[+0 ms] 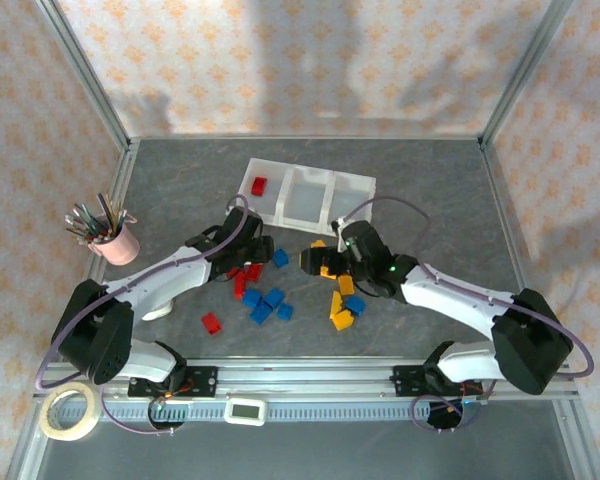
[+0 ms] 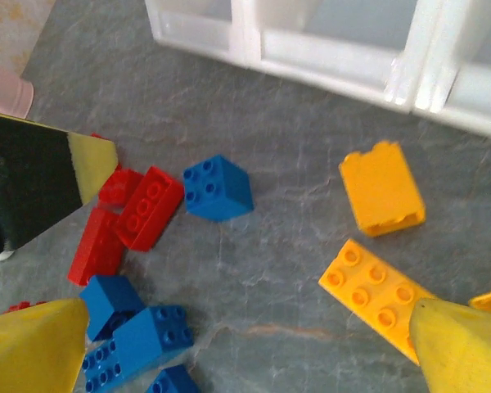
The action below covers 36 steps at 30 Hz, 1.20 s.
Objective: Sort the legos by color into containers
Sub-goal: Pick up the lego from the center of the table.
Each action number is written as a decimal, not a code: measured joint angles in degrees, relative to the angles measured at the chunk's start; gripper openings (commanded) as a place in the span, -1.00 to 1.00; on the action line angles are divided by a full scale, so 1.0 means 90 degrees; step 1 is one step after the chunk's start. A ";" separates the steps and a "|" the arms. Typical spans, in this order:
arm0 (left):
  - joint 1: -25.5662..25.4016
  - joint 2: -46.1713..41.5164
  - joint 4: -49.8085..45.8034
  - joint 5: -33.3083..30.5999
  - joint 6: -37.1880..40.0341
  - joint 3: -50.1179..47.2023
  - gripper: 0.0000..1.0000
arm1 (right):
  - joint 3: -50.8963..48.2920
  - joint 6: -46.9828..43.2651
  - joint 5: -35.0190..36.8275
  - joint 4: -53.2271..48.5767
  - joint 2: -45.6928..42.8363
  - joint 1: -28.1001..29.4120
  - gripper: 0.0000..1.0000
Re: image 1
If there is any aluminium mounting rail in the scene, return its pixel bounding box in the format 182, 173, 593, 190
32, 357, 581, 402

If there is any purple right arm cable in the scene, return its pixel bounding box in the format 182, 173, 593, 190
337, 196, 595, 379

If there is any white digital timer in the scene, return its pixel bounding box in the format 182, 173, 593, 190
223, 395, 268, 427

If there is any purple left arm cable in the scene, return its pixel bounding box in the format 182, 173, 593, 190
33, 193, 264, 392

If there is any pink cup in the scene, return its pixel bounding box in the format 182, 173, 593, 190
87, 214, 141, 267

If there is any masking tape roll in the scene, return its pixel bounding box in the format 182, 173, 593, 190
38, 384, 102, 442

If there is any grey slotted cable duct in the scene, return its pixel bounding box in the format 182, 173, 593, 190
99, 399, 481, 424

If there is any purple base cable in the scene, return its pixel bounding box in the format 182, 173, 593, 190
410, 394, 484, 434
99, 387, 176, 436

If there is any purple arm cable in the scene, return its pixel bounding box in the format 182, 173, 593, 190
33, 193, 264, 392
337, 196, 595, 379

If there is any aluminium side rail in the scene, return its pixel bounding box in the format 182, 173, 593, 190
4, 139, 141, 480
477, 139, 600, 480

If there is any aluminium frame bar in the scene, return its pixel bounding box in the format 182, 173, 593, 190
128, 132, 485, 143

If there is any aluminium frame post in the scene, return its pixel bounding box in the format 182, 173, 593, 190
32, 0, 134, 151
478, 0, 577, 151

